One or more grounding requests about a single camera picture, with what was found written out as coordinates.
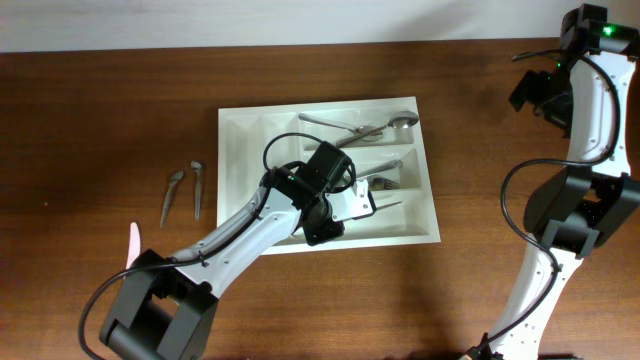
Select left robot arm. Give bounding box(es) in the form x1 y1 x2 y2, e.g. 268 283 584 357
99 142 377 359

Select steel fork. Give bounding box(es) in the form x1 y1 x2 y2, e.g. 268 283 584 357
356 160 404 180
368 177 400 191

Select steel tablespoon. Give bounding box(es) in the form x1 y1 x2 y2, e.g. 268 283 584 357
298 113 383 142
336 111 420 148

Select small steel teaspoon left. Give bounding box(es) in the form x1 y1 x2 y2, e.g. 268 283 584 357
159 170 184 228

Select small steel teaspoon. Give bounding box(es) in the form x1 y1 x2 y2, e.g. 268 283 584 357
159 170 184 228
190 160 205 220

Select white plastic cutlery tray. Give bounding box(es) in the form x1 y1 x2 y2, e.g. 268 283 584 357
217 97 441 251

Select pink plastic knife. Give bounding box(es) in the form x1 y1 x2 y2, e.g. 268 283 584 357
126 222 141 269

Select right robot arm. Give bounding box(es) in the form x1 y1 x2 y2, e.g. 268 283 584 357
463 4 639 359

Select steel kitchen tongs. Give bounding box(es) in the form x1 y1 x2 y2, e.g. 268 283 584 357
377 201 403 211

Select small steel teaspoon right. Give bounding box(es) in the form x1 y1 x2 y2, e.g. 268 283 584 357
190 160 205 220

